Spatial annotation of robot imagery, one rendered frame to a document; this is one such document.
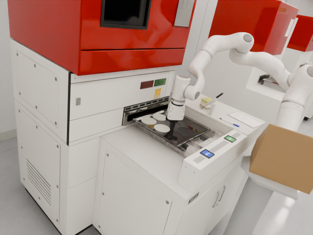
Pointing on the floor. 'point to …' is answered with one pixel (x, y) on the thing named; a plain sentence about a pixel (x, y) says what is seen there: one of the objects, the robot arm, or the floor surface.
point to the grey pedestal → (254, 201)
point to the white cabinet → (158, 199)
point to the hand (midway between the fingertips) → (172, 125)
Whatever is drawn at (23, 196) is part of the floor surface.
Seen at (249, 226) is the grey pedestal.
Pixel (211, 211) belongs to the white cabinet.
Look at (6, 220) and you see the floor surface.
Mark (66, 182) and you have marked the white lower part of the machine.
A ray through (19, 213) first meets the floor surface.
